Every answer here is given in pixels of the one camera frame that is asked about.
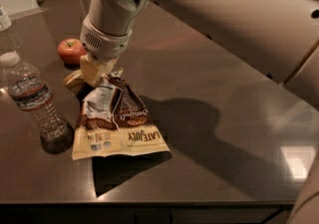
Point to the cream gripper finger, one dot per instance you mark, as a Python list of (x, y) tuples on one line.
[(109, 65), (91, 69)]

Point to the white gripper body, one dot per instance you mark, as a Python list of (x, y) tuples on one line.
[(106, 44)]

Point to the brown chip bag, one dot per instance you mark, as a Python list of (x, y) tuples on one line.
[(113, 120)]

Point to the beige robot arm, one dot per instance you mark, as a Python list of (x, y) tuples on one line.
[(278, 38)]

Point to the clear plastic water bottle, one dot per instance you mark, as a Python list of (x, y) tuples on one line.
[(32, 95)]

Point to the red apple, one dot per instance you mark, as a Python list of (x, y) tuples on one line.
[(70, 51)]

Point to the white labelled container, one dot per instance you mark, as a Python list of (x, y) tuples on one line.
[(5, 21)]

